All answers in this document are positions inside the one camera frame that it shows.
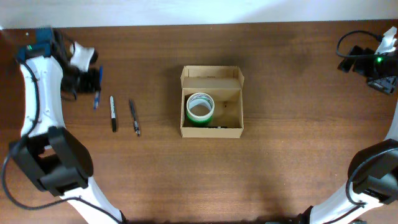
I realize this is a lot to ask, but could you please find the brown cardboard box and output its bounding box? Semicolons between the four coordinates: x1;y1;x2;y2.
180;65;244;138

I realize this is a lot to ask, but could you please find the black mechanical pencil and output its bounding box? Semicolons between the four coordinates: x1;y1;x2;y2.
129;100;141;137

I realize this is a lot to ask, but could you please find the white masking tape roll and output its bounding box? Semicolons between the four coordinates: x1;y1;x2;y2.
185;92;215;118

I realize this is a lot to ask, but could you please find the blue pen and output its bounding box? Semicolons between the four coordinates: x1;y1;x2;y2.
93;66;103;110

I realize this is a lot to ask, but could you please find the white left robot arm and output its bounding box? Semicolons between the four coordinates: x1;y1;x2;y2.
5;27;127;223

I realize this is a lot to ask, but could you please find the black white marker pen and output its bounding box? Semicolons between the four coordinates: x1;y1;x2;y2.
109;96;117;133

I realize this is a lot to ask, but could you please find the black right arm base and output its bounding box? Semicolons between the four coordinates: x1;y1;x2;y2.
264;207;368;224

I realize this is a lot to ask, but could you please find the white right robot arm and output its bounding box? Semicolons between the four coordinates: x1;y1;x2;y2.
291;27;397;224

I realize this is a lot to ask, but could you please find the green tape roll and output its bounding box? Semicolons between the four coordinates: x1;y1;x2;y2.
187;114;213;127

